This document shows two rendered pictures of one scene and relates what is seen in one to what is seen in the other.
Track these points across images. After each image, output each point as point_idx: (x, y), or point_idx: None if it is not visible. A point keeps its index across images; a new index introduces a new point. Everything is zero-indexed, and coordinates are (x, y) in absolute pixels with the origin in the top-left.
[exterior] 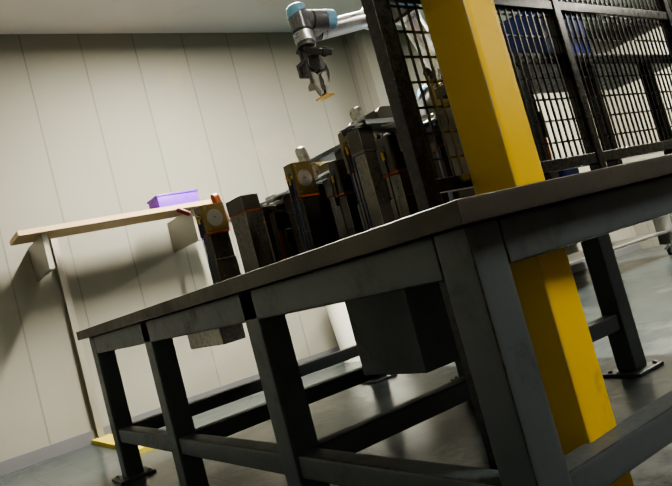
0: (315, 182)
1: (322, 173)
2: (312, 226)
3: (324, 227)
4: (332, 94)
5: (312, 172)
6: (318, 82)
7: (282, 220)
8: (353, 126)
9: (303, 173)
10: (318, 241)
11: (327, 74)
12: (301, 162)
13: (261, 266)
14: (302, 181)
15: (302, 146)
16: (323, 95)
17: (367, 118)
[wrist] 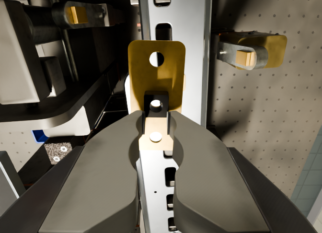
0: (228, 34)
1: (209, 42)
2: (230, 31)
3: (213, 30)
4: (138, 59)
5: (235, 35)
6: (187, 141)
7: (174, 171)
8: (51, 112)
9: (255, 34)
10: (222, 29)
11: (50, 194)
12: (263, 36)
13: (214, 132)
14: (255, 32)
15: (257, 53)
16: (183, 78)
17: (28, 43)
